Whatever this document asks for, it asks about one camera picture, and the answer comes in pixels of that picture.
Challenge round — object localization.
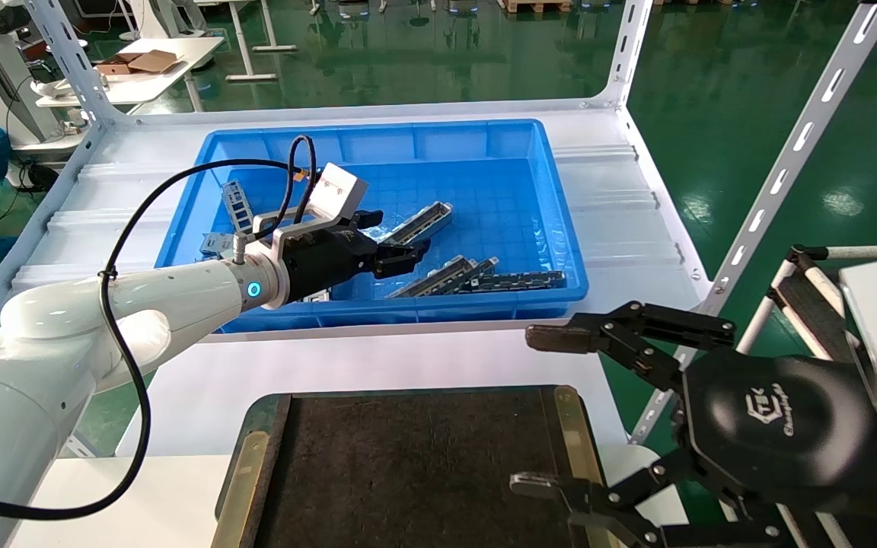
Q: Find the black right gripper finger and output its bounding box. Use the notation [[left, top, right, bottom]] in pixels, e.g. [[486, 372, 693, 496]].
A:
[[525, 301, 738, 392]]

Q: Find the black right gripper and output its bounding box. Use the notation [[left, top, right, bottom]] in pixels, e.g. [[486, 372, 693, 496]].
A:
[[509, 352, 877, 548]]

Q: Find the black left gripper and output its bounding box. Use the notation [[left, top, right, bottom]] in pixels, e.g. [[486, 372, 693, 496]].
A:
[[282, 209, 433, 304]]

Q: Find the long dark metal cage part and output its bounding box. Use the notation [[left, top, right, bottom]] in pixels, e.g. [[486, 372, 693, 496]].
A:
[[469, 269, 568, 295]]

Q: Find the black container tray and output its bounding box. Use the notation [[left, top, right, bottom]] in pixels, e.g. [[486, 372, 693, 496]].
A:
[[210, 384, 611, 548]]

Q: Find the blue plastic bin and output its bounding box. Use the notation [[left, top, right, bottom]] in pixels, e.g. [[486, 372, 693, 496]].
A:
[[155, 119, 590, 335]]

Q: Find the white metal shelf rack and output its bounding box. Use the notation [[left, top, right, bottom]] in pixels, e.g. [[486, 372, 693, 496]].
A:
[[0, 0, 877, 457]]

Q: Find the white tube step ladder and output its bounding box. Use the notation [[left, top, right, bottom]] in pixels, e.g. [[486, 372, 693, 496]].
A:
[[734, 244, 877, 548]]

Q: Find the wooden pallet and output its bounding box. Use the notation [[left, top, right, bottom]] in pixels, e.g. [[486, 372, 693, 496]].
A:
[[502, 0, 573, 15]]

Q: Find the white table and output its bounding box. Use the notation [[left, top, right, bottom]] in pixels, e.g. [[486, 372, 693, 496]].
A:
[[33, 34, 227, 113]]

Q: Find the flat brown cardboard box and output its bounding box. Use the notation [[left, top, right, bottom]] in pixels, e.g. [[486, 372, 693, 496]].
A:
[[95, 49, 186, 76]]

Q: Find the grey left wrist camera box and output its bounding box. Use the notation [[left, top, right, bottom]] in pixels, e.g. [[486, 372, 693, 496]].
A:
[[251, 161, 370, 253]]

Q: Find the white table leg frame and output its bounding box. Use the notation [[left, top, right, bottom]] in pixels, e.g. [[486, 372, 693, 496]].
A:
[[224, 0, 299, 84]]

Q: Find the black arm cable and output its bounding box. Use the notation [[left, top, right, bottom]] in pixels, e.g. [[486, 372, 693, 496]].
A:
[[0, 135, 318, 523]]

